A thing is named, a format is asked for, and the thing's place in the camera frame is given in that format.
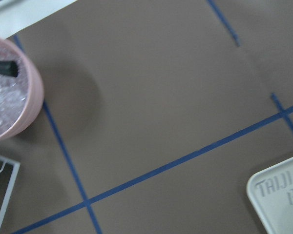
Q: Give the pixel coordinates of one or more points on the pink bowl of ice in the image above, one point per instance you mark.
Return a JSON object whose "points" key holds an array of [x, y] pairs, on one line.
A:
{"points": [[21, 98]]}

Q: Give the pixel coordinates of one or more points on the beige bear tray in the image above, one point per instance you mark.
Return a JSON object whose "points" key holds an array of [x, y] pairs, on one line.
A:
{"points": [[270, 192]]}

